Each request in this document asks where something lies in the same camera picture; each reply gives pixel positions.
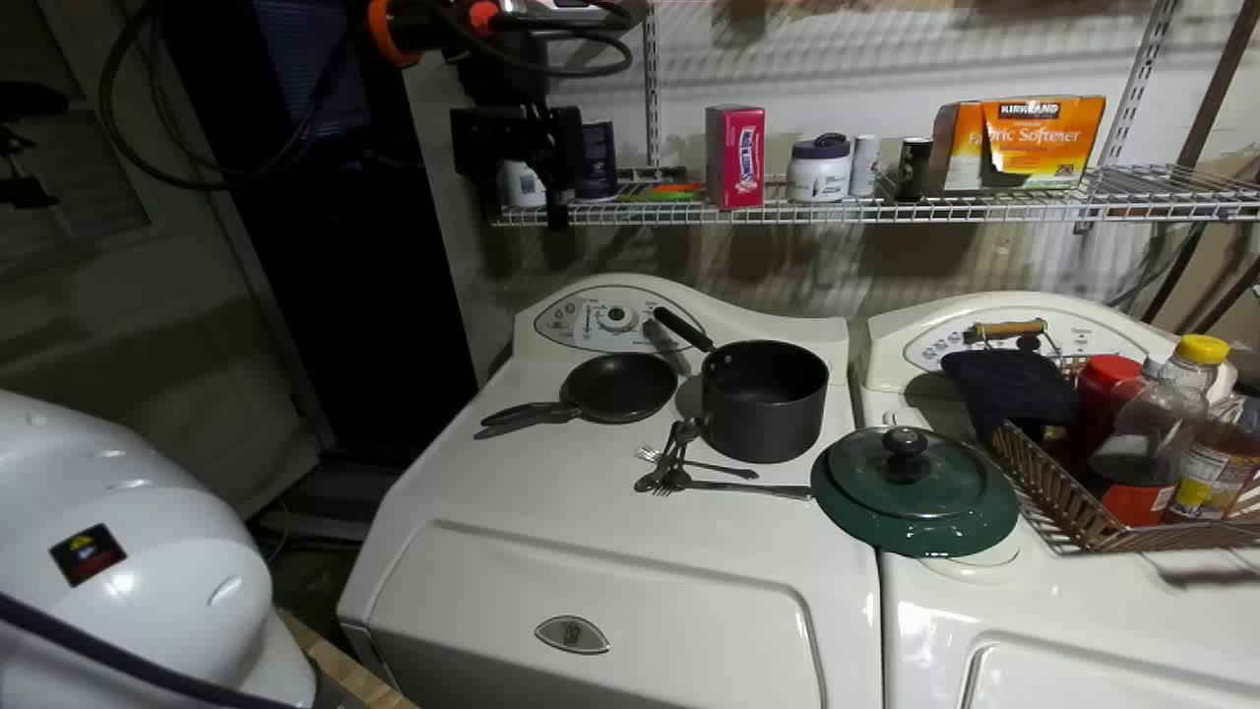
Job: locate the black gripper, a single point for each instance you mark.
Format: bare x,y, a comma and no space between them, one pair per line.
519,141

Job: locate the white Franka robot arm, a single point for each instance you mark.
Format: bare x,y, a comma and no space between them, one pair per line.
132,553

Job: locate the dark grey saucepan pot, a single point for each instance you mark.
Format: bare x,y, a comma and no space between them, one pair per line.
762,399

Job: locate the green enamel pot lid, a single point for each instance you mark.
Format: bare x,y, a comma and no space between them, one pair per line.
910,494

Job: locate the dark blue pot holder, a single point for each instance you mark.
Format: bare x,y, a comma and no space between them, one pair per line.
1006,393

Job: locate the dark blue spray can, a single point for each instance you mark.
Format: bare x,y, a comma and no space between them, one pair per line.
602,160

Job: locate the green flat shelf item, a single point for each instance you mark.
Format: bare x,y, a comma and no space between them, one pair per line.
672,189

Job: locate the washer control dial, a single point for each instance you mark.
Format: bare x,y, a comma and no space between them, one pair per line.
616,317

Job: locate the white jar dark lid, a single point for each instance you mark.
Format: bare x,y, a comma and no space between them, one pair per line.
822,169

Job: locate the small white cylinder container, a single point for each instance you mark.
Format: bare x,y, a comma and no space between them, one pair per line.
867,162

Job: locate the small dark jar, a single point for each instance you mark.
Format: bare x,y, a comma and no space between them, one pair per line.
915,162

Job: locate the white washing machine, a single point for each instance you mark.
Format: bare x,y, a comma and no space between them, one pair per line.
591,575

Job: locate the orange and white box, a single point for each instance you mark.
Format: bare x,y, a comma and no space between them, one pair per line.
956,150

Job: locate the large orange cardboard box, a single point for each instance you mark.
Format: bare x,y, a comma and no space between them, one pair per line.
1045,134

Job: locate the wooden plank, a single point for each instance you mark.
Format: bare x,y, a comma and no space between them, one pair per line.
350,674

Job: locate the brown wicker basket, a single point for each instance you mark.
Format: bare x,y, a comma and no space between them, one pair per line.
1049,494

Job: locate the red capped container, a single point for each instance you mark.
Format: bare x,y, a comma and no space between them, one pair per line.
1108,395

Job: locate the clear dark sauce bottle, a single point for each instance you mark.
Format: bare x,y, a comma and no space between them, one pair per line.
1142,456

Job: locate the white dryer machine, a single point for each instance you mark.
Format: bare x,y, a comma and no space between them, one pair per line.
1049,617

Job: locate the yellow capped bottle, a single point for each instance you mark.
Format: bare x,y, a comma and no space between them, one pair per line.
1216,448

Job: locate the white metal shelf rail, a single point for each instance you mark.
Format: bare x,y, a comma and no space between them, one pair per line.
649,91
1134,83

